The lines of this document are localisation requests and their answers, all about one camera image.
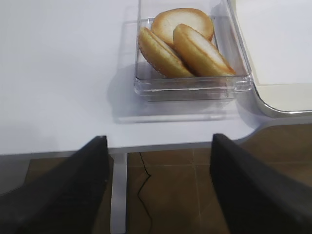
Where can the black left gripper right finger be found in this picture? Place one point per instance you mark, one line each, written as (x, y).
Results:
(255, 198)

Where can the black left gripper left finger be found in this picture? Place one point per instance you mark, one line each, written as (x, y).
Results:
(64, 200)

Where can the toasted bun half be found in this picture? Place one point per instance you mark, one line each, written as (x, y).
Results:
(199, 53)
(160, 56)
(165, 23)

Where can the white table leg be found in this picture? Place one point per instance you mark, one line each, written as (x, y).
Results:
(119, 194)

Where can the cream serving tray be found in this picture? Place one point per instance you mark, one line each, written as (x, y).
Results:
(277, 35)

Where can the clear plastic bun container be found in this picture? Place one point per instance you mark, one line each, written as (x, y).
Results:
(154, 86)

